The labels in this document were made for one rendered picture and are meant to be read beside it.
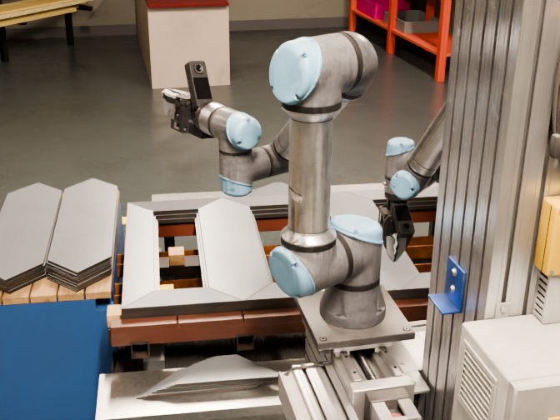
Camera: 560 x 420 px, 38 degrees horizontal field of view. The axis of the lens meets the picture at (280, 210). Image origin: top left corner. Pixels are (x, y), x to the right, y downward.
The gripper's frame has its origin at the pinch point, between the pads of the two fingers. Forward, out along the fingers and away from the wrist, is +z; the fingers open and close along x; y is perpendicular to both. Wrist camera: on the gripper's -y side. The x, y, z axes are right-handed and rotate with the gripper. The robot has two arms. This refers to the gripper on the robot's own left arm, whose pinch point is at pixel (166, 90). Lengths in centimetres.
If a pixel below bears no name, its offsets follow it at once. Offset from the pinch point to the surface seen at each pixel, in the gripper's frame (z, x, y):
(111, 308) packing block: 14, -5, 65
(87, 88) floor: 507, 230, 114
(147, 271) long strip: 20, 10, 59
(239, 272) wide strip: 3, 31, 56
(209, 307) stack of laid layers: -6, 15, 60
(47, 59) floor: 636, 248, 111
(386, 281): -28, 62, 52
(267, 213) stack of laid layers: 37, 68, 54
